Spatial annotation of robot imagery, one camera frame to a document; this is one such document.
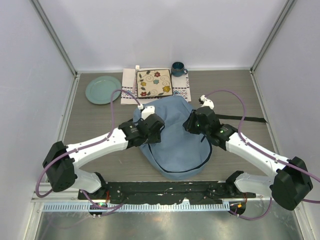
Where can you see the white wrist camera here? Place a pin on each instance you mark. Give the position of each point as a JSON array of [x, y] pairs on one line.
[[206, 102], [146, 111]]

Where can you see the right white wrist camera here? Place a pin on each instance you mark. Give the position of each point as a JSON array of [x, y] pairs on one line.
[[206, 102]]

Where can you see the slotted cable duct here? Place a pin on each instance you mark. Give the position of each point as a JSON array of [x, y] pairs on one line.
[[185, 206]]

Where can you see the blue student backpack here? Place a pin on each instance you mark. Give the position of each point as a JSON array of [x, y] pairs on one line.
[[180, 155]]

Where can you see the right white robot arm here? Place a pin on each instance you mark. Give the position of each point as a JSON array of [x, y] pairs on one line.
[[286, 180]]

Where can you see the dark blue mug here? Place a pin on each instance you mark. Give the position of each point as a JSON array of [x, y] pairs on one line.
[[178, 69]]

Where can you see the green round plate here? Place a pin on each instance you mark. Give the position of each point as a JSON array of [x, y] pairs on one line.
[[99, 90]]

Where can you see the square floral plate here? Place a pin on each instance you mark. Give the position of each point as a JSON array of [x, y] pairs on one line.
[[154, 83]]

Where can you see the white fork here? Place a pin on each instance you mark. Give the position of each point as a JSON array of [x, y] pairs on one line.
[[137, 68]]

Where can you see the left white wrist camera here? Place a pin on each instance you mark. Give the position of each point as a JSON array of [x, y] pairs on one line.
[[146, 111]]

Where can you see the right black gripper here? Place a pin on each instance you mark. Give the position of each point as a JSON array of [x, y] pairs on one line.
[[188, 125]]

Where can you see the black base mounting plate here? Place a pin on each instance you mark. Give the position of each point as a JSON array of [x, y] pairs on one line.
[[167, 192]]

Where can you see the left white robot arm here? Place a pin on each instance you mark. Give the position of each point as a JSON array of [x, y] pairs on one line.
[[63, 163]]

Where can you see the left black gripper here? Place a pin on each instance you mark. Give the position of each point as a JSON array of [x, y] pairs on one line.
[[156, 138]]

